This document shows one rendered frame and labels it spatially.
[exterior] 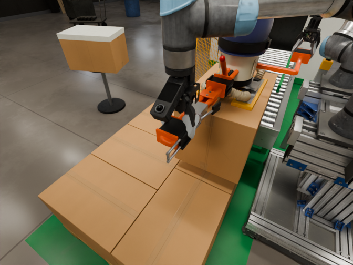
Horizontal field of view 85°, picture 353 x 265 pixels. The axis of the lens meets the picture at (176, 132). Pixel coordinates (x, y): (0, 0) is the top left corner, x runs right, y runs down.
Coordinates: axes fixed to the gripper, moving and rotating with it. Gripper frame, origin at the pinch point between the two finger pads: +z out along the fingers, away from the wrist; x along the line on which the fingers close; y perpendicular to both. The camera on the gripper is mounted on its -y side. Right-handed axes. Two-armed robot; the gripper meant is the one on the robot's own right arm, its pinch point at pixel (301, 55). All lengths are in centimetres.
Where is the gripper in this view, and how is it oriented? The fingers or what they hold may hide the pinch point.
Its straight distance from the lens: 132.6
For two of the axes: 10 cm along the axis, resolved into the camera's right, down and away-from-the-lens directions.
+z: -0.1, 7.6, 6.5
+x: 8.6, 3.4, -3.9
